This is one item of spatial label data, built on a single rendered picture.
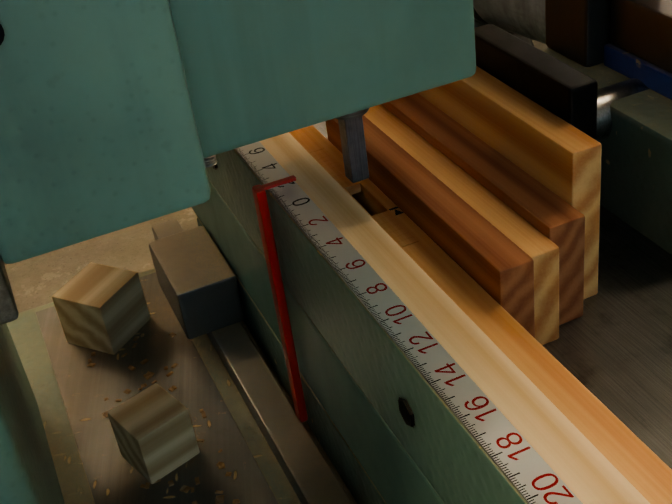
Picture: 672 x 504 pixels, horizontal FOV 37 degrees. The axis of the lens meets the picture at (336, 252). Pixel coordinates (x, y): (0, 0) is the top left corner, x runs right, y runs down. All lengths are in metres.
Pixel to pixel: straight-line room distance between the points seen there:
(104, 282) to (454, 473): 0.35
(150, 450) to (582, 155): 0.27
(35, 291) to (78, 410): 1.66
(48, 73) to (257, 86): 0.10
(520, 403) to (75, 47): 0.19
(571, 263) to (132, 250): 1.92
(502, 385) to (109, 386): 0.33
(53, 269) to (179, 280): 1.73
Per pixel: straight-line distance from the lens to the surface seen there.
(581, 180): 0.44
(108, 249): 2.34
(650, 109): 0.51
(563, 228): 0.43
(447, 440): 0.35
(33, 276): 2.33
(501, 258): 0.40
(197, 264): 0.62
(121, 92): 0.35
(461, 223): 0.42
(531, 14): 1.07
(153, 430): 0.54
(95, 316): 0.64
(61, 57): 0.34
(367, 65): 0.42
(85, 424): 0.61
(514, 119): 0.46
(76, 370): 0.65
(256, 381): 0.58
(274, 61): 0.40
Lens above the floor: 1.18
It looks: 33 degrees down
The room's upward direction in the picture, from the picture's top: 8 degrees counter-clockwise
